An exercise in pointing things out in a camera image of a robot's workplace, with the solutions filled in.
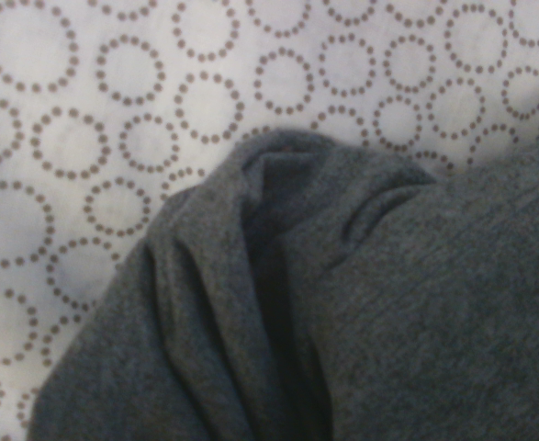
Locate dark grey garment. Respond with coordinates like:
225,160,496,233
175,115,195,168
27,128,539,441

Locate white dotted bed cover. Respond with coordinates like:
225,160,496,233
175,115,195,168
0,0,539,441

